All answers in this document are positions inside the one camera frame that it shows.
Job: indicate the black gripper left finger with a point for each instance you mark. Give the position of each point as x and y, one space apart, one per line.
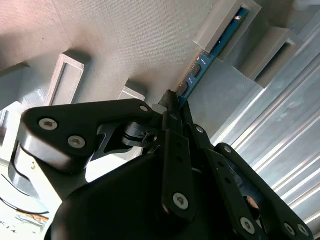
75 125

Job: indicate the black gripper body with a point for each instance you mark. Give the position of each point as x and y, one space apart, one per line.
112 212

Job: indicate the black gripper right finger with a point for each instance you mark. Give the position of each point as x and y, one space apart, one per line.
250 187

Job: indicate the blue RAM stick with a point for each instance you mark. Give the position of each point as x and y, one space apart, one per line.
211 56

